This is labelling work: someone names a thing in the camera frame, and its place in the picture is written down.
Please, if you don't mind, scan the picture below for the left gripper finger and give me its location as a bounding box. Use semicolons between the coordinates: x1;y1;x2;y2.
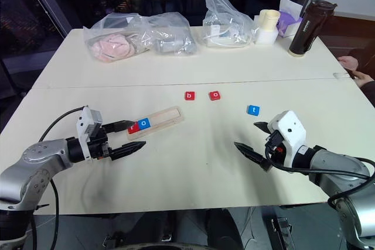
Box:
110;141;146;162
102;120;135;133

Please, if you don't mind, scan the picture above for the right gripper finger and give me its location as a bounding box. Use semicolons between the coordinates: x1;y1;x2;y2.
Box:
233;142;274;173
253;121;272;135

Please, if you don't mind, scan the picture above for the white and purple tissue box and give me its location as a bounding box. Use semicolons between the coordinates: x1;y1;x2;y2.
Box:
277;0;304;39

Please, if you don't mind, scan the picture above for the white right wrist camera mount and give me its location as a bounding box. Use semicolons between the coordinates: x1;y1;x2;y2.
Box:
267;110;308;169

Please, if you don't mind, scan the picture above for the wooden letter tile rack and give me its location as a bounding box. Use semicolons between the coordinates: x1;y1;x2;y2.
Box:
126;105;185;142

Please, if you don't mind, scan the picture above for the person's bare hand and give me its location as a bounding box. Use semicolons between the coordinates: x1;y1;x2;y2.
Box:
338;56;360;72
353;73;375;83

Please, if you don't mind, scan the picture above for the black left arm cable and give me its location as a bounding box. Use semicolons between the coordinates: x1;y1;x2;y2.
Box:
30;105;88;250

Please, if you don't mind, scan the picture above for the grey window frame post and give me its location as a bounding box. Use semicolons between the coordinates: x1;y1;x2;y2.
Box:
37;0;74;39

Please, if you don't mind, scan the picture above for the plastic bag with white cables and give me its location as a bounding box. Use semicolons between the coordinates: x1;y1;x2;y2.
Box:
202;0;260;49

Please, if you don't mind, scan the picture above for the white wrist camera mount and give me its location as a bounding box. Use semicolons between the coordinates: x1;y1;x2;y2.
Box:
267;110;308;169
76;105;104;160

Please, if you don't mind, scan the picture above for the blue letter tile o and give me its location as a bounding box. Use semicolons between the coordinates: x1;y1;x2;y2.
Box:
137;118;152;131

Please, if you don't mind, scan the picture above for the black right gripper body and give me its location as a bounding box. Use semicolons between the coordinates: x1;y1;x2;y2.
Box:
264;129;287;172

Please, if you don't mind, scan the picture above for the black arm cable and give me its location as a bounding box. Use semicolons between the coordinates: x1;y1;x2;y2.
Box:
30;105;88;250
264;141;375;208

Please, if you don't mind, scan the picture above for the plastic bag with pink cloth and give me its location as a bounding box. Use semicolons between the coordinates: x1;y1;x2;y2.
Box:
83;12;153;63

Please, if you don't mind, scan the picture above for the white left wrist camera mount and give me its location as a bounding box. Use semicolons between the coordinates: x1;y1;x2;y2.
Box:
76;105;104;160

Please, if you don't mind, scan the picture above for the plastic bag with grey parts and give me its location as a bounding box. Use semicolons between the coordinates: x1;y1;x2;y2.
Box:
140;12;197;57

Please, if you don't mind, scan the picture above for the black travel tumbler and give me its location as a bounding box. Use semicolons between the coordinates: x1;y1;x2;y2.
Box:
288;0;338;57

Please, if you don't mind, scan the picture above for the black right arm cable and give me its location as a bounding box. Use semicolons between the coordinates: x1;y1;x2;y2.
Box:
264;141;375;208

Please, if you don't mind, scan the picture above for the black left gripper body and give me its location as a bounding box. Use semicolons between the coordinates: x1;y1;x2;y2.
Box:
87;126;114;162

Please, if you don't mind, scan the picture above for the silver metal bracket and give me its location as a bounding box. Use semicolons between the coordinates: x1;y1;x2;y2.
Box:
271;217;294;237

